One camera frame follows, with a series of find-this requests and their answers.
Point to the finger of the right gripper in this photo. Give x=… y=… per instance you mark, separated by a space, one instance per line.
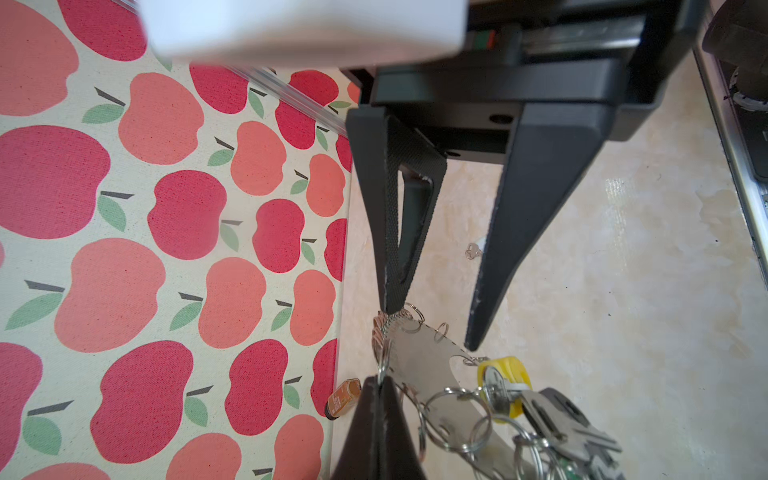
x=400 y=176
x=552 y=148

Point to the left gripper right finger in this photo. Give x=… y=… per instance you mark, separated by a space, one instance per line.
x=397 y=457

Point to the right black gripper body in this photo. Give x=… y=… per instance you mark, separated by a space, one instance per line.
x=618 y=54

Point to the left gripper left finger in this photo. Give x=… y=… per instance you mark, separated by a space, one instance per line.
x=359 y=456

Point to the metal key organizer plate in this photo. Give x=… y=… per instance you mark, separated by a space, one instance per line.
x=481 y=410

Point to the silver key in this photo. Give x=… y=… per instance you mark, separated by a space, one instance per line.
x=473 y=251

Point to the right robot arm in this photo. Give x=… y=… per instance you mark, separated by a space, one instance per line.
x=738 y=42

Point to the small amber bottle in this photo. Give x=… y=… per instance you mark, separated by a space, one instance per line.
x=343 y=399

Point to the black key tag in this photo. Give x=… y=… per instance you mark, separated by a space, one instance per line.
x=571 y=436

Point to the right aluminium frame post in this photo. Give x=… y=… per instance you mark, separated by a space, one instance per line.
x=272 y=84

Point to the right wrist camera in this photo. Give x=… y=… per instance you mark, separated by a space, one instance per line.
x=304 y=33

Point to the front aluminium rail base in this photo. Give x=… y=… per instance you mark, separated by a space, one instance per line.
x=751 y=193

